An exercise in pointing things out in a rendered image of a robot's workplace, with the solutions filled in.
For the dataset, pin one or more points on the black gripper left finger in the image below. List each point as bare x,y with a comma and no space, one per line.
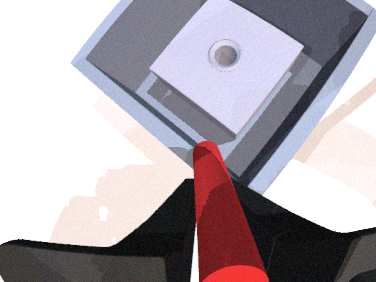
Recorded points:
160,250

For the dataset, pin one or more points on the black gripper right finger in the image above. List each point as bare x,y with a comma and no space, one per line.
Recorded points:
297,250

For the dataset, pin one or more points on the red peg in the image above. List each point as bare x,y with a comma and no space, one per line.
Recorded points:
227,251

